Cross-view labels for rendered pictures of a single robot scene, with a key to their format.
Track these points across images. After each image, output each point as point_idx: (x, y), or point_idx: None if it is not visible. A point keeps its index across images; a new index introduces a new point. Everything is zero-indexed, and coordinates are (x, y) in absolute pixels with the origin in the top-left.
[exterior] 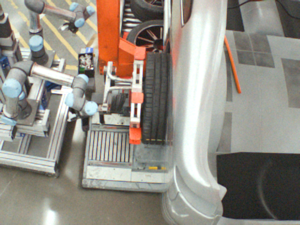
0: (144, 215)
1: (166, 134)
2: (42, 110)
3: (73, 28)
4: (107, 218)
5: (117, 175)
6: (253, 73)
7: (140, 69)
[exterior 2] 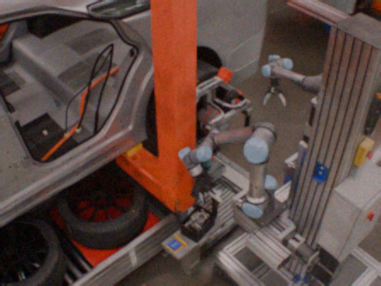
0: (241, 151)
1: (230, 51)
2: (292, 163)
3: (209, 176)
4: (270, 165)
5: (239, 178)
6: (117, 56)
7: (201, 85)
